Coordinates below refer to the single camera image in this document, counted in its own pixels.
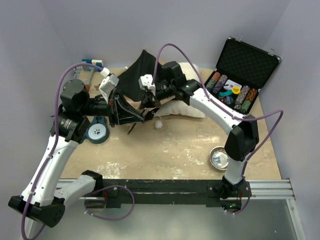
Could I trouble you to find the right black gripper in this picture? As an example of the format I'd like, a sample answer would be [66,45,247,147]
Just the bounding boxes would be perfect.
[137,81,177,108]

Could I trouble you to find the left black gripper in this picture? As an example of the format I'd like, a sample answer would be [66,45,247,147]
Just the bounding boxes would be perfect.
[82,88,145,127]

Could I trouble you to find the black tent pole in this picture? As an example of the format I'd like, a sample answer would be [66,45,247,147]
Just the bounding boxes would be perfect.
[127,122,137,135]

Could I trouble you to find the tan black pet tent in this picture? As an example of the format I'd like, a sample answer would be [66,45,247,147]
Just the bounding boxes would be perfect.
[116,49,163,123]

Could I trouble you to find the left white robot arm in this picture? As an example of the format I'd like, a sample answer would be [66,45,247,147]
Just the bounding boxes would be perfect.
[8,75,144,228]

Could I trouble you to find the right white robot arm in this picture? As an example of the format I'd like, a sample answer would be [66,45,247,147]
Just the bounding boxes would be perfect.
[138,61,259,197]

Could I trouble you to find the teal pet bowl holder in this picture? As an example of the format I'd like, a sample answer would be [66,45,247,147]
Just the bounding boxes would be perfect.
[81,116,110,144]

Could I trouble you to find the steel pet bowl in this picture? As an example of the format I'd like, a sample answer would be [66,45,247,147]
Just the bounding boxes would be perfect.
[209,146,230,171]

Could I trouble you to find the white pompom toy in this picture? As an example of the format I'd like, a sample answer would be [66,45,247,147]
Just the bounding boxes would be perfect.
[154,120,163,129]

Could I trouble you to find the white pillow cushion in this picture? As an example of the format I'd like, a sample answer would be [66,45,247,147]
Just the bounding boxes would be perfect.
[149,61,205,119]

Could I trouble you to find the teal ribbon tag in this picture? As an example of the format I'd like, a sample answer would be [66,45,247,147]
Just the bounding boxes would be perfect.
[218,90,233,99]

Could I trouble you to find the white card deck box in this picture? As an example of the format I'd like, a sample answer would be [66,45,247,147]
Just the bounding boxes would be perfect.
[223,79,242,91]

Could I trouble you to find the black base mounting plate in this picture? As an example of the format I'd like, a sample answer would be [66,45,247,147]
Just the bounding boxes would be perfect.
[85,179,252,208]

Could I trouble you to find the yellow dealer button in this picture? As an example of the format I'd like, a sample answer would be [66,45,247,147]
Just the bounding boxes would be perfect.
[231,86,241,95]

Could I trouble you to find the black poker chip case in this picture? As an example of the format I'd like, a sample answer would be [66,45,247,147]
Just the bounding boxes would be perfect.
[205,37,282,115]

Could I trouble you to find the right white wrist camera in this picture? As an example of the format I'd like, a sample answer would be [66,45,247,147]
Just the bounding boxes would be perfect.
[138,74,156,95]

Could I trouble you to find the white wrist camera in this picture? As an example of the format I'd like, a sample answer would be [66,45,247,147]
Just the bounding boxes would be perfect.
[98,73,119,102]
[138,74,156,95]

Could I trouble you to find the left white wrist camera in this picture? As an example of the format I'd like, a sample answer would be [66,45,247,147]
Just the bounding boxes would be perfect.
[98,73,119,102]

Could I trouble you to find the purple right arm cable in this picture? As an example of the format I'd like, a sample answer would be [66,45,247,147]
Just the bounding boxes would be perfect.
[152,43,285,215]

